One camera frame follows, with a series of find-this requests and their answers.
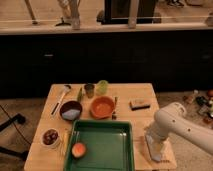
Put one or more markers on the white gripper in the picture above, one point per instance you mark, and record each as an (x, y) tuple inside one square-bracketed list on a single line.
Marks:
[(156, 131)]

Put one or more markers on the yellow black sponge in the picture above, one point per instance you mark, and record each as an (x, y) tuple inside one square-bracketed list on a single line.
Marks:
[(137, 104)]

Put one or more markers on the green plastic tray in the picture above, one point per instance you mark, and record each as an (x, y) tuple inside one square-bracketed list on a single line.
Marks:
[(109, 146)]

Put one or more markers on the white bowl with dark fruit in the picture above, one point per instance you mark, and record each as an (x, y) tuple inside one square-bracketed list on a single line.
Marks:
[(50, 138)]

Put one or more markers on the black stand legs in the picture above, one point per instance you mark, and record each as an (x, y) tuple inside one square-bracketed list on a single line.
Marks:
[(9, 127)]

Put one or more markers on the light green cup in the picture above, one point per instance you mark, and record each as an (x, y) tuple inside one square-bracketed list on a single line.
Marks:
[(101, 87)]

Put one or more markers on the dark cabinet on counter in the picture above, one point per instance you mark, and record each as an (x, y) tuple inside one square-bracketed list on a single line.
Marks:
[(117, 12)]

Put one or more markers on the grey blue towel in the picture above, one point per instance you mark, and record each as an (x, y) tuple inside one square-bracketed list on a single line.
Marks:
[(156, 147)]

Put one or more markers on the red orange bowl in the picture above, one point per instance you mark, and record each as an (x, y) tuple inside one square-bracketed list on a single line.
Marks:
[(102, 107)]

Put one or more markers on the small dark cup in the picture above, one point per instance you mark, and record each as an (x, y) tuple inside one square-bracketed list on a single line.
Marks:
[(89, 89)]

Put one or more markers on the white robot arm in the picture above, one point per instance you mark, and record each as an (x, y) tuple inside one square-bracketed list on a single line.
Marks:
[(170, 119)]

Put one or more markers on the orange fruit in tray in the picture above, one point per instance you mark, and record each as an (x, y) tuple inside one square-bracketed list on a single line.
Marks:
[(78, 150)]

